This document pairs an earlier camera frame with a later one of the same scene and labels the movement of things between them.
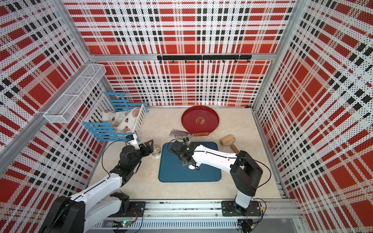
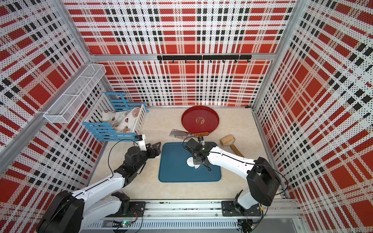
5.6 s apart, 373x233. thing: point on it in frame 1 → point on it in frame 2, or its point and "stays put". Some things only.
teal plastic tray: x=171 y=170 stays put
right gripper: x=183 y=162 → x=195 y=160
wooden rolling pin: x=228 y=141 stays put
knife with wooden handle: x=183 y=134 stays put
